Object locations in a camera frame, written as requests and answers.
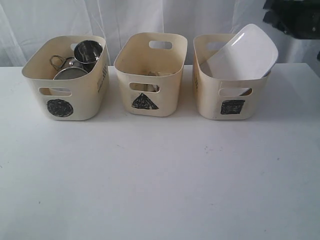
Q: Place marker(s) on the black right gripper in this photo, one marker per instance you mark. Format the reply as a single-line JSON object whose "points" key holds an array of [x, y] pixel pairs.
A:
{"points": [[297, 18]]}

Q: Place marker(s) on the white square plate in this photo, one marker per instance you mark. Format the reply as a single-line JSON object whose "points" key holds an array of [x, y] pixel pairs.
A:
{"points": [[249, 55]]}

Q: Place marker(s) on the stainless steel fork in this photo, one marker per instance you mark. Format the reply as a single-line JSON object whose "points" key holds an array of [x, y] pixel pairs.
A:
{"points": [[151, 88]]}

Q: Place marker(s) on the small stainless steel cup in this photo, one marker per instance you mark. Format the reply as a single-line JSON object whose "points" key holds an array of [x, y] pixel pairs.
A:
{"points": [[88, 53]]}

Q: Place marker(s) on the large stainless steel bowl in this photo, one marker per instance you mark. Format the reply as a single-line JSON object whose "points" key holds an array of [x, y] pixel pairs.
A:
{"points": [[70, 73]]}

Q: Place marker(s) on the steel mug with handle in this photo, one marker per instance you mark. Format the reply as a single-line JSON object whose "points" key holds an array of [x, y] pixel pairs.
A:
{"points": [[60, 63]]}

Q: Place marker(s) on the cream bin with square mark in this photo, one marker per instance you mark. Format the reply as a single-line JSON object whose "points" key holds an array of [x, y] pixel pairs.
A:
{"points": [[218, 99]]}

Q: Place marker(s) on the cream bin with triangle mark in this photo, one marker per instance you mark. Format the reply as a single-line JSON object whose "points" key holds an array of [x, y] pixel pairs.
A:
{"points": [[151, 58]]}

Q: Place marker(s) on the cream bin with circle mark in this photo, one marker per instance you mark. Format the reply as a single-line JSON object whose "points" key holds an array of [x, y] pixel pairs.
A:
{"points": [[75, 99]]}

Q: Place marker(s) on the white backdrop curtain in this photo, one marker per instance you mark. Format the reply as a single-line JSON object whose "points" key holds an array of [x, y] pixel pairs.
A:
{"points": [[26, 24]]}

